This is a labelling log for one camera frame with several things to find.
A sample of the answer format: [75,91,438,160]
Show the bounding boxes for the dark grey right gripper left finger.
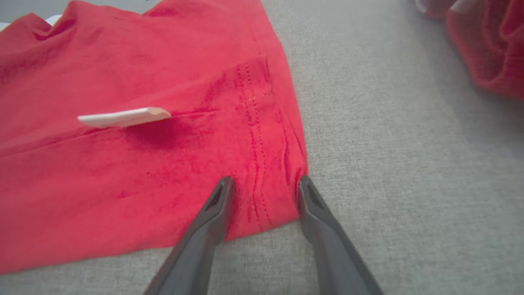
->
[143,176,235,295]

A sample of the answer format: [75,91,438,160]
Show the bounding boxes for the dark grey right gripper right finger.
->
[298,176,383,295]

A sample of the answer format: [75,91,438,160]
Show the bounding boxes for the red basketball jersey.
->
[0,0,309,274]

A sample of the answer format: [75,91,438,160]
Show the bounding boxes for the red shorts with white stripes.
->
[416,0,524,101]

